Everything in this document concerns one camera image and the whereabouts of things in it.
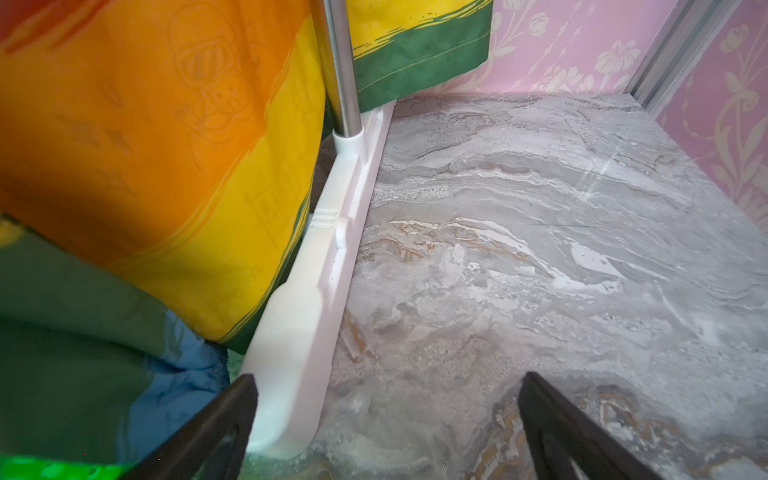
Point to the rainbow striped jacket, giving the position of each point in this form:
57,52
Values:
157,160

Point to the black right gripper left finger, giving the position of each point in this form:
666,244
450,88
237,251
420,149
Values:
212,444

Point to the steel clothes rack white joints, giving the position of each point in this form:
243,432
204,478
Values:
290,355

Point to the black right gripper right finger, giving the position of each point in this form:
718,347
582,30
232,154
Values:
563,440

